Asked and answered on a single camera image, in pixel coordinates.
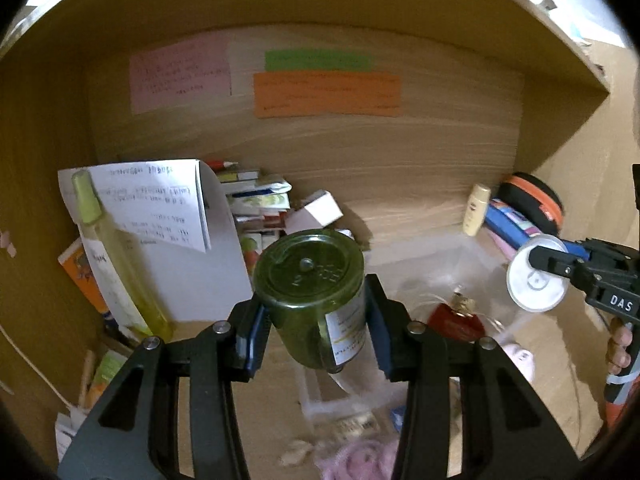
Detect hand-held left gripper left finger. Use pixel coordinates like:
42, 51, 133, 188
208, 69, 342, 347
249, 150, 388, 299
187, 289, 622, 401
57, 300, 273, 480

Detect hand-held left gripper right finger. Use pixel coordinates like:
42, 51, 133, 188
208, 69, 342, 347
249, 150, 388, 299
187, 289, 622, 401
365, 274, 581, 480

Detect white round plastic container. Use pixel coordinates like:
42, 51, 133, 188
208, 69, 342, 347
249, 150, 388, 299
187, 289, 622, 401
506, 236, 571, 312

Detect clear plastic storage bin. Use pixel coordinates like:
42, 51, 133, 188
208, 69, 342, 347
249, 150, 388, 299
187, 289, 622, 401
295, 237, 538, 480

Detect dark green glass jar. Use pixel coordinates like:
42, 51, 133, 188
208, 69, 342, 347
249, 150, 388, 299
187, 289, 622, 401
251, 229, 371, 373

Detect person's right hand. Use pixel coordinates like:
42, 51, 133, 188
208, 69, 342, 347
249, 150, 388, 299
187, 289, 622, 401
605, 317, 634, 377

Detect pink pouch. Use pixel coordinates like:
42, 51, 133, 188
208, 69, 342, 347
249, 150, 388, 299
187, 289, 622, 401
481, 230, 521, 263

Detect black and orange round case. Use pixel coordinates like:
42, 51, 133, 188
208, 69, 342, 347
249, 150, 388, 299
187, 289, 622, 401
496, 172, 565, 236

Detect blue pouch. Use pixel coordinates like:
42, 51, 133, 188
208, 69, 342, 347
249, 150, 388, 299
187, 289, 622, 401
482, 199, 543, 246

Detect red flat item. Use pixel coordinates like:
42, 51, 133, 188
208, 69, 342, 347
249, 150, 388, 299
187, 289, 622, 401
427, 302, 486, 345

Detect white folded paper booklet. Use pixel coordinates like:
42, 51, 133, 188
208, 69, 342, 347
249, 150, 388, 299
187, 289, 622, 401
57, 159, 253, 323

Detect cream lotion bottle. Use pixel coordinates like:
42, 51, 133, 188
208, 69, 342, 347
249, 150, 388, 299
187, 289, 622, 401
462, 183, 493, 237

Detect seashell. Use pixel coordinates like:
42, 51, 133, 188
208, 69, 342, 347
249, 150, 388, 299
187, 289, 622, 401
279, 439, 315, 467

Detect pink mesh bag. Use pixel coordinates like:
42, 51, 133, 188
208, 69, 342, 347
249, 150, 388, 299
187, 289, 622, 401
320, 441, 401, 480

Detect stack of books and boxes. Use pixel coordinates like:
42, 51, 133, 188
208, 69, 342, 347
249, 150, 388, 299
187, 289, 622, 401
215, 167, 293, 281

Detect small white cardboard box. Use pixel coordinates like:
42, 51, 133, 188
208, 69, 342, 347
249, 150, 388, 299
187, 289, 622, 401
285, 190, 344, 233

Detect green and orange box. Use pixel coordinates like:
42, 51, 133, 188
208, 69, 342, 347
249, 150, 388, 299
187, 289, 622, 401
85, 349, 130, 407

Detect yellow-green spray bottle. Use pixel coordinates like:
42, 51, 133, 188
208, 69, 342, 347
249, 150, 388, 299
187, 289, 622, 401
71, 170, 173, 342

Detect orange book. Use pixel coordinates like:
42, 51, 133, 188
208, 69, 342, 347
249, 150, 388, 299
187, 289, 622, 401
57, 236, 110, 317

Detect orange paper note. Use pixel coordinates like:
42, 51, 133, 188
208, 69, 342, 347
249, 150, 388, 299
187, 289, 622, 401
252, 71, 402, 119

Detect white paper sheet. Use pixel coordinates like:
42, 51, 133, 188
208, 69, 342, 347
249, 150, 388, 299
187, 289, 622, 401
226, 40, 271, 97

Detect pink paper note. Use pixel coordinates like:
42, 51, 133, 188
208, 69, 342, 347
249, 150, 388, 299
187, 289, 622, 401
129, 35, 232, 115

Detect green paper note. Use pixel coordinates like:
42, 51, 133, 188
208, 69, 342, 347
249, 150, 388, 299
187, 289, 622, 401
264, 50, 373, 73

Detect white cable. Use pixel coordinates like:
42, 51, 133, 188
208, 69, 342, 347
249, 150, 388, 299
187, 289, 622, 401
0, 322, 81, 413

